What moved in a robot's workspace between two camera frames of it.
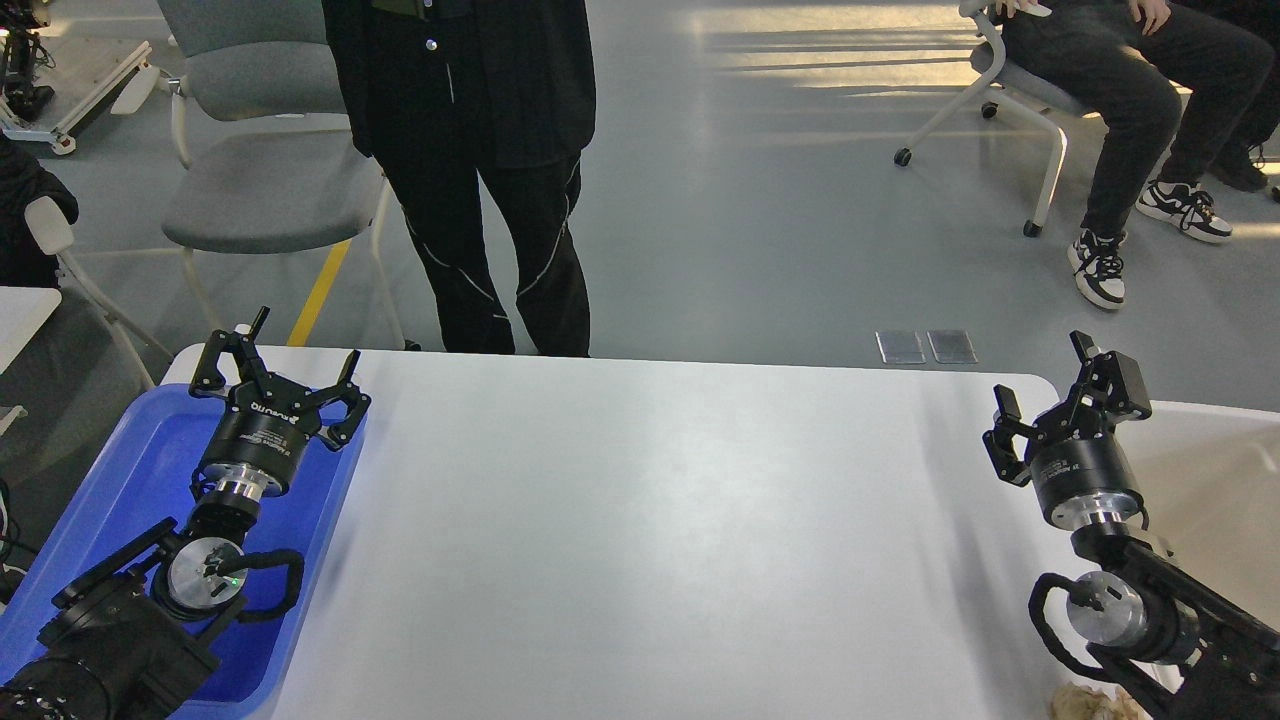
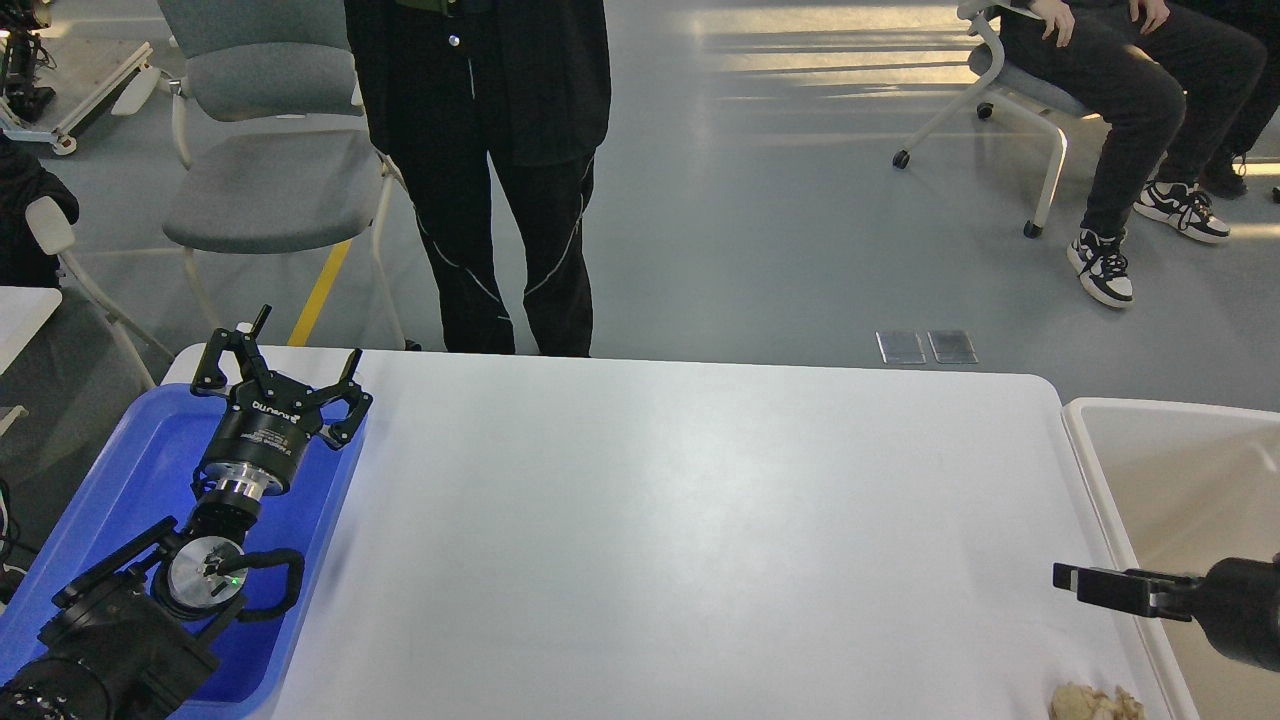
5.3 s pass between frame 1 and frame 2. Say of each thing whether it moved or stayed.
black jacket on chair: stayed
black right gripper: moved
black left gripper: stayed
